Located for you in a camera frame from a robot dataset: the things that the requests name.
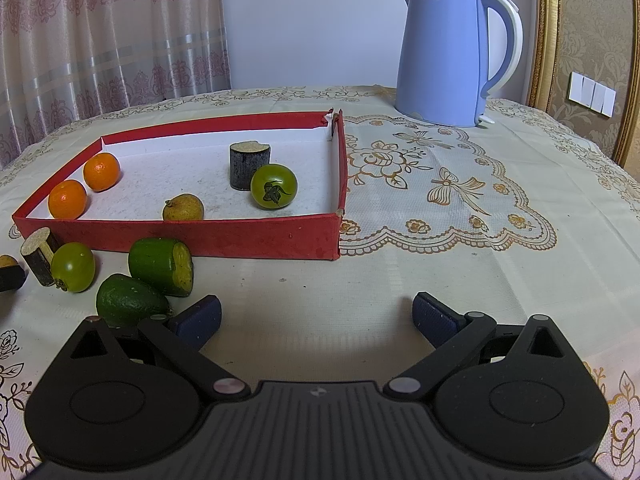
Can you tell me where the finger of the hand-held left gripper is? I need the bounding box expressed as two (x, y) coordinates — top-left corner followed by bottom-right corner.
(0, 264), (27, 293)

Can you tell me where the red shallow cardboard box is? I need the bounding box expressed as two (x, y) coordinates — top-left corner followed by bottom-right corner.
(11, 107), (348, 261)

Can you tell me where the green tomato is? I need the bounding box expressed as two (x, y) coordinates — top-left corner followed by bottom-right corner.
(250, 163), (298, 210)
(50, 242), (96, 293)

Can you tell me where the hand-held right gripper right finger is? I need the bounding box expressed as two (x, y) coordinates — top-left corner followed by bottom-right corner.
(382, 291), (576, 401)

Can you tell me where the white wall switch panel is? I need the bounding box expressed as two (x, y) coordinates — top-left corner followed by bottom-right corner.
(568, 71), (617, 118)

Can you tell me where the blue electric kettle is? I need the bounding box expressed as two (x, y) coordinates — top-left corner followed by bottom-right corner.
(394, 0), (524, 128)

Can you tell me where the cut cucumber chunk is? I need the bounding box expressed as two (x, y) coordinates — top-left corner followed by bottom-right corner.
(128, 237), (194, 297)

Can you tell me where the orange mandarin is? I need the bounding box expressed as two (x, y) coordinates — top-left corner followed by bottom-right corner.
(48, 179), (88, 220)
(82, 152), (122, 192)

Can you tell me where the dark eggplant piece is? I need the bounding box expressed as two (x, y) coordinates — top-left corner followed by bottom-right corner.
(229, 141), (271, 192)

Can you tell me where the pink patterned curtain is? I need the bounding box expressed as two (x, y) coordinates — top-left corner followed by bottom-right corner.
(0, 0), (232, 171)

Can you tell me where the gold ornate frame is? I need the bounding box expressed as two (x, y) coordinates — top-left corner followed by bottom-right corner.
(525, 0), (640, 168)

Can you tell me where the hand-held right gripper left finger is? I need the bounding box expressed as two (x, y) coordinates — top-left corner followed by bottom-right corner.
(70, 295), (251, 401)

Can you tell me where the cucumber end piece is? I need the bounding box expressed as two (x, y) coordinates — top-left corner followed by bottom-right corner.
(96, 273), (173, 328)

